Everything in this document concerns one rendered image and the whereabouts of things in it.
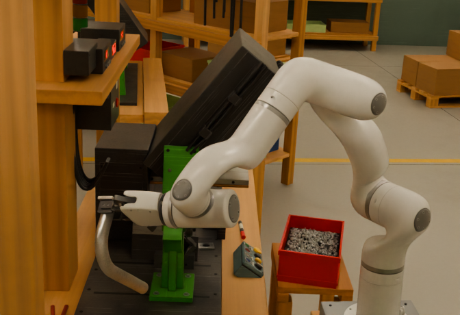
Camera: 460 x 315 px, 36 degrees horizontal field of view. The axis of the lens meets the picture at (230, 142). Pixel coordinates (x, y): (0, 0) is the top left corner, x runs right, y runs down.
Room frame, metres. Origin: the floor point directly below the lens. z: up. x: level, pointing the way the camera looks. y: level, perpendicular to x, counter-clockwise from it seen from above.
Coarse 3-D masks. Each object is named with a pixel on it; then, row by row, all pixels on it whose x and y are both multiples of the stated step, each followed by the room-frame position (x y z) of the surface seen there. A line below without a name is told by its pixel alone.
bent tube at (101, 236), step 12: (120, 204) 1.54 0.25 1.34; (108, 216) 1.50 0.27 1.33; (108, 228) 1.48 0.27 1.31; (96, 240) 1.46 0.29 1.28; (96, 252) 1.45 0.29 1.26; (108, 252) 1.46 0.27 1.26; (108, 264) 1.45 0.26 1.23; (108, 276) 1.47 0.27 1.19; (120, 276) 1.49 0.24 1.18; (132, 276) 1.53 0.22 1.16; (132, 288) 1.54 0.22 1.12; (144, 288) 1.56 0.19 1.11
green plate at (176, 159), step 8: (168, 152) 2.19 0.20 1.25; (176, 152) 2.19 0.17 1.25; (184, 152) 2.19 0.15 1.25; (168, 160) 2.18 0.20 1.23; (176, 160) 2.18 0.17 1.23; (184, 160) 2.18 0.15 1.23; (168, 168) 2.17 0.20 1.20; (176, 168) 2.18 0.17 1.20; (168, 176) 2.17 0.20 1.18; (176, 176) 2.17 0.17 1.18; (168, 184) 2.16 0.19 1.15
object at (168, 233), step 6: (168, 228) 1.86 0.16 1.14; (180, 228) 1.86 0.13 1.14; (168, 234) 1.84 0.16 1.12; (174, 234) 1.84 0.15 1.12; (180, 234) 1.84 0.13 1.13; (162, 240) 1.84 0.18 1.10; (168, 240) 1.83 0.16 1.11; (174, 240) 1.83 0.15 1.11; (180, 240) 1.83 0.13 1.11; (168, 246) 1.86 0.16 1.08; (174, 246) 1.86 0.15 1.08; (180, 246) 1.86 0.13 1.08; (168, 252) 1.90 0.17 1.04; (180, 252) 1.90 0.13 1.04
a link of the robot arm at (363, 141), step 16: (320, 112) 1.70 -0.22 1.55; (336, 112) 1.65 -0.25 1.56; (336, 128) 1.69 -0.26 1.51; (352, 128) 1.68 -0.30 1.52; (368, 128) 1.68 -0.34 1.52; (352, 144) 1.67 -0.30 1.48; (368, 144) 1.66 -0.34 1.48; (384, 144) 1.70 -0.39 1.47; (352, 160) 1.70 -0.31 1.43; (368, 160) 1.67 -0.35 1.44; (384, 160) 1.69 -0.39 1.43; (368, 176) 1.70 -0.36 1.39; (352, 192) 1.78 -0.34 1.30; (368, 192) 1.77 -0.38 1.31; (368, 208) 1.76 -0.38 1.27
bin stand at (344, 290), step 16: (272, 256) 2.41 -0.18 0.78; (272, 272) 2.43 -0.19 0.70; (272, 288) 2.43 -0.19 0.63; (288, 288) 2.15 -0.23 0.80; (304, 288) 2.15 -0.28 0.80; (320, 288) 2.15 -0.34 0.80; (336, 288) 2.15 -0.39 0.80; (352, 288) 2.16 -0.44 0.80; (272, 304) 2.43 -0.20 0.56; (288, 304) 2.15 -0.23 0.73
